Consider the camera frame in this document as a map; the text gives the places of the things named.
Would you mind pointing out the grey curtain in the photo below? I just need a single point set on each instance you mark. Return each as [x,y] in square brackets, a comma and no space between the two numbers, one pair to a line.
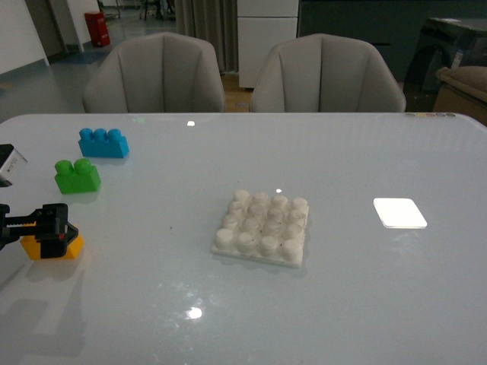
[214,21]

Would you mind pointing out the green two-stud toy block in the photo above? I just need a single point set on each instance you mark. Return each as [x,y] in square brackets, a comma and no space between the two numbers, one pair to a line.
[78,177]

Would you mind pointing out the white cabinet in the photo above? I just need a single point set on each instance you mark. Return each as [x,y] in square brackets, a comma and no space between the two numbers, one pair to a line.
[260,26]

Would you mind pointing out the dark appliance on right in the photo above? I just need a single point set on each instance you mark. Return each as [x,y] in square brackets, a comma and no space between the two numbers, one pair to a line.
[445,42]

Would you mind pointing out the right grey upholstered chair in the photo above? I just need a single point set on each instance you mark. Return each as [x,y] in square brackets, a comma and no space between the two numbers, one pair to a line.
[322,73]

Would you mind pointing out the white studded base plate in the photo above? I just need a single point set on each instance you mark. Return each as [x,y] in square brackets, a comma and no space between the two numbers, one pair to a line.
[263,228]

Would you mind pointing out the dark teal counter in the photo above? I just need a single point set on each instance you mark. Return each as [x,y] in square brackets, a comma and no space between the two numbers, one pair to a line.
[392,26]

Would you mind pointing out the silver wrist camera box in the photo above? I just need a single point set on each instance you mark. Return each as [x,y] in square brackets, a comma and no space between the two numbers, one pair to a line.
[11,160]

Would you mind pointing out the blue three-stud toy block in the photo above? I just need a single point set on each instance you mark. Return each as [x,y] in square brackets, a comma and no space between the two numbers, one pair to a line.
[102,143]

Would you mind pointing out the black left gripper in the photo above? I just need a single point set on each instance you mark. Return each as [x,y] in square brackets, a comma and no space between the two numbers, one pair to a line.
[13,228]

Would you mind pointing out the coloured dot sticker strip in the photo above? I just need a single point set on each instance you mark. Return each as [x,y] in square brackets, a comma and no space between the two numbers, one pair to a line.
[430,114]

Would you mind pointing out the yellow two-stud toy block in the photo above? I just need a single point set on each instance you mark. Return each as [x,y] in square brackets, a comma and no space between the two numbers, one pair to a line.
[63,243]

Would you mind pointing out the red bin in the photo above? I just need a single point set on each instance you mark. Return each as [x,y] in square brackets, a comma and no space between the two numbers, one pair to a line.
[97,28]

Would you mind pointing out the beige sofa armrest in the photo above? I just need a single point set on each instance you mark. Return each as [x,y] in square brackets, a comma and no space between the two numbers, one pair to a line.
[463,90]

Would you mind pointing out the grey upholstered chair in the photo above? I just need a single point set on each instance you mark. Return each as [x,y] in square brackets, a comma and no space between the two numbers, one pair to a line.
[322,73]
[159,73]

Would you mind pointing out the left grey upholstered chair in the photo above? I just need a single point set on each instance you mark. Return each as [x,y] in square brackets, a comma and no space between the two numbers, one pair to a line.
[159,73]

